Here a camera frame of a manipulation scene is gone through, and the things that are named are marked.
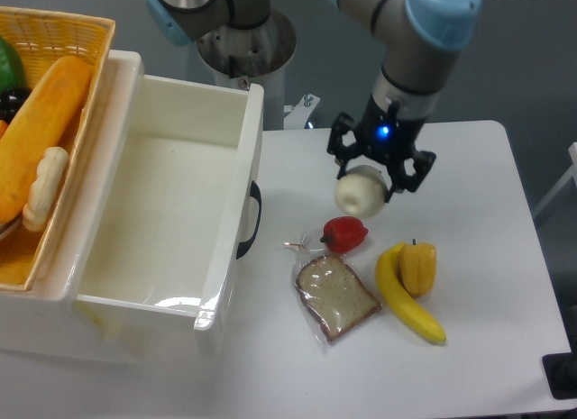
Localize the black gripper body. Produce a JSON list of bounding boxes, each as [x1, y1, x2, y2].
[[354, 97, 426, 165]]

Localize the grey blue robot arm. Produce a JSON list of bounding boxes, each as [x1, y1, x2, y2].
[[146, 0, 482, 203]]

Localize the white drawer cabinet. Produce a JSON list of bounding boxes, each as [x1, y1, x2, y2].
[[1, 50, 239, 361]]

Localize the open upper white drawer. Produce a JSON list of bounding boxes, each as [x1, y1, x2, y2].
[[77, 76, 264, 332]]

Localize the orange yellow bell pepper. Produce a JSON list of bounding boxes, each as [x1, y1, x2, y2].
[[398, 241, 436, 296]]

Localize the red bell pepper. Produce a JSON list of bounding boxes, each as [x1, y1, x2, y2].
[[320, 216, 369, 253]]

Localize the yellow banana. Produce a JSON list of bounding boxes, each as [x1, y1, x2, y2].
[[375, 242, 446, 345]]

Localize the bagged bread slice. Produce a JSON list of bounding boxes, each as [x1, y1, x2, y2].
[[283, 232, 381, 347]]

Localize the black device at edge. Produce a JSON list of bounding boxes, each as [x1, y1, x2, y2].
[[542, 352, 576, 400]]

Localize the small cream pastry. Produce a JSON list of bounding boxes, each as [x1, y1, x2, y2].
[[23, 147, 69, 232]]

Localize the orange baguette loaf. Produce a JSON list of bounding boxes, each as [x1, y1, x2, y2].
[[1, 56, 92, 223]]

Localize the yellow wicker basket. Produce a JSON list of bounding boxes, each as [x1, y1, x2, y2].
[[1, 7, 115, 292]]

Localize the dark purple grapes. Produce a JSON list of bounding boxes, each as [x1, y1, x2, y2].
[[0, 87, 32, 123]]

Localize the green bell pepper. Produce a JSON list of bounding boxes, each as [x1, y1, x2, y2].
[[0, 39, 26, 91]]

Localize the white table frame bracket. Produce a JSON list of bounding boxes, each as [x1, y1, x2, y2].
[[283, 93, 321, 130]]

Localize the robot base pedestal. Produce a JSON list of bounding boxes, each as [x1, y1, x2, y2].
[[197, 10, 297, 131]]

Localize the black drawer handle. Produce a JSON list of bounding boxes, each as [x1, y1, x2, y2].
[[236, 180, 262, 259]]

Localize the white frame at right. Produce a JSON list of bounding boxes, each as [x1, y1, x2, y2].
[[532, 142, 576, 228]]

